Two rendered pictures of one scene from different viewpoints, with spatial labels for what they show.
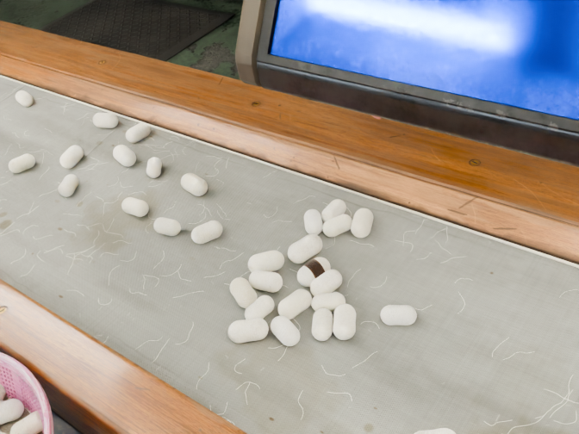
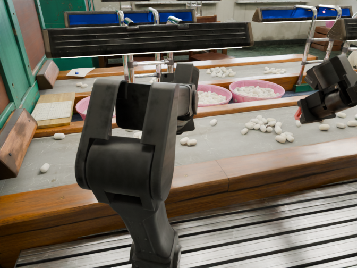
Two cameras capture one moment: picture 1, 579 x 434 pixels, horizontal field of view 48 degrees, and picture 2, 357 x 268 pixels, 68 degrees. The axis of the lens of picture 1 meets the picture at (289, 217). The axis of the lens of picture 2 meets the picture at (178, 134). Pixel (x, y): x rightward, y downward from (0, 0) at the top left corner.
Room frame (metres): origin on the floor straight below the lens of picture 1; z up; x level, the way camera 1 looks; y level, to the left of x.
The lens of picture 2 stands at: (0.58, -0.92, 1.21)
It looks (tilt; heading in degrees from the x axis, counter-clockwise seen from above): 29 degrees down; 120
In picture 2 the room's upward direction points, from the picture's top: straight up
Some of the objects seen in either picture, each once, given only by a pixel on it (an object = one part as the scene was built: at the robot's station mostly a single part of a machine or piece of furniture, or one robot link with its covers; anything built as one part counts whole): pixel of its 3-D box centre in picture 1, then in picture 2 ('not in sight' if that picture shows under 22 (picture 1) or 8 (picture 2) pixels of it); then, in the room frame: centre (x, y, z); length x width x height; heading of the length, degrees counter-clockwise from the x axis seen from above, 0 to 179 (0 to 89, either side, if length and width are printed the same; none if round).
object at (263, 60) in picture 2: not in sight; (197, 76); (-0.18, 0.65, 0.67); 1.81 x 0.12 x 0.19; 46
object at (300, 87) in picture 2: not in sight; (307, 48); (0.45, 0.80, 0.90); 0.20 x 0.19 x 0.45; 46
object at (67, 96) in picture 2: not in sight; (53, 108); (-0.36, -0.32, 0.77); 0.33 x 0.15 x 0.01; 136
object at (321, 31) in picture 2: not in sight; (329, 33); (0.40, 5.87, 0.32); 0.42 x 0.42 x 0.64; 42
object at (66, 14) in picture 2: not in sight; (133, 18); (-0.29, 0.15, 1.08); 0.62 x 0.08 x 0.07; 46
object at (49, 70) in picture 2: not in sight; (49, 73); (-0.64, -0.12, 0.83); 0.30 x 0.06 x 0.07; 136
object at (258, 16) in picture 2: not in sight; (305, 13); (0.39, 0.85, 1.08); 0.62 x 0.08 x 0.07; 46
